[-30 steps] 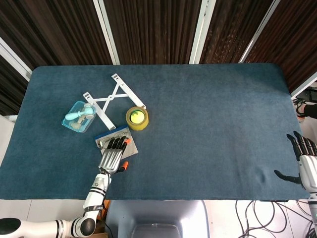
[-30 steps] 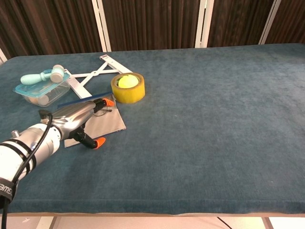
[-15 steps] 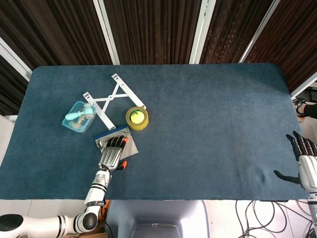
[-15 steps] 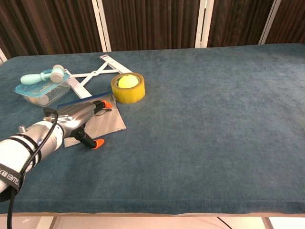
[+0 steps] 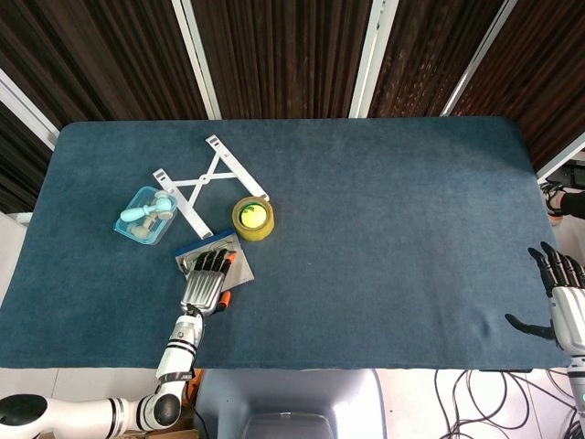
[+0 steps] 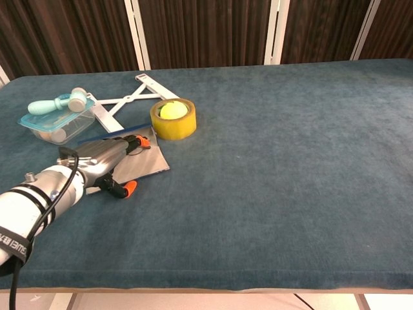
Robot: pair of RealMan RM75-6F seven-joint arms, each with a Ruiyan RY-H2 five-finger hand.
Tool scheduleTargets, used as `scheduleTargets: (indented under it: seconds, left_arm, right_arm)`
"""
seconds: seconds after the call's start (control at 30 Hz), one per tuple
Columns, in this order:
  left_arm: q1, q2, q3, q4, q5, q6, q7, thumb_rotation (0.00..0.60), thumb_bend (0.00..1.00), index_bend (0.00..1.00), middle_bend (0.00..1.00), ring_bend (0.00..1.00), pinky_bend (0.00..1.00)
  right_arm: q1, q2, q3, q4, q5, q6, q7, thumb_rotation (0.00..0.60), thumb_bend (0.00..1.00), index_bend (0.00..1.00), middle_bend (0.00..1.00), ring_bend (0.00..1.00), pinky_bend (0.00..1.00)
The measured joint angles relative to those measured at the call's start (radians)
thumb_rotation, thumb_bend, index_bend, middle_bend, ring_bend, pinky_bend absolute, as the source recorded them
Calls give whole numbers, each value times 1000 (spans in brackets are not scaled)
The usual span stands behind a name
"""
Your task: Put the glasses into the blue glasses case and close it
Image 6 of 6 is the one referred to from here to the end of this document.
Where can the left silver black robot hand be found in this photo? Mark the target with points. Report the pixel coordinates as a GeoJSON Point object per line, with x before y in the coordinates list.
{"type": "Point", "coordinates": [100, 155]}

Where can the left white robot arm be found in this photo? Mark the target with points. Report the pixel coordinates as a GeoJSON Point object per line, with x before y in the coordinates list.
{"type": "Point", "coordinates": [32, 200]}

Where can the beige item inside container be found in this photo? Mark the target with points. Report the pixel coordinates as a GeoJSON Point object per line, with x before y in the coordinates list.
{"type": "Point", "coordinates": [58, 135]}

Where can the clear blue plastic container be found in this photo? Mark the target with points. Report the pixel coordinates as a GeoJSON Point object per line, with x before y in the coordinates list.
{"type": "Point", "coordinates": [48, 122]}

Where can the mint handheld fan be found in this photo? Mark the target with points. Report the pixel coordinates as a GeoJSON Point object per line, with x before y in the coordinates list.
{"type": "Point", "coordinates": [40, 107]}

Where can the yellow tape roll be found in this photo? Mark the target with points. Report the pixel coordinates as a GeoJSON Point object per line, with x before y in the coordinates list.
{"type": "Point", "coordinates": [174, 129]}

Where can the yellow-green tennis ball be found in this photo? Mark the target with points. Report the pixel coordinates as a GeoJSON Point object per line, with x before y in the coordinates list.
{"type": "Point", "coordinates": [172, 111]}

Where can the white folding laptop stand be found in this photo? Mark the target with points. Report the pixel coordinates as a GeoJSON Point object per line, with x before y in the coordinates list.
{"type": "Point", "coordinates": [158, 88]}

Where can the dark brown slatted screen panel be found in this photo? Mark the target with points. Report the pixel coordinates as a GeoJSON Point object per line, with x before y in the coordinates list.
{"type": "Point", "coordinates": [64, 35]}
{"type": "Point", "coordinates": [322, 29]}
{"type": "Point", "coordinates": [206, 32]}
{"type": "Point", "coordinates": [393, 29]}

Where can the blue table cloth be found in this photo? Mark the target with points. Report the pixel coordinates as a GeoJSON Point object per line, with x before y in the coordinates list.
{"type": "Point", "coordinates": [274, 161]}

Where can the white screen frame post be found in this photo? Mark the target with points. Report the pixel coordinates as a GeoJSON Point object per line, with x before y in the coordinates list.
{"type": "Point", "coordinates": [364, 32]}
{"type": "Point", "coordinates": [3, 76]}
{"type": "Point", "coordinates": [138, 35]}
{"type": "Point", "coordinates": [276, 32]}

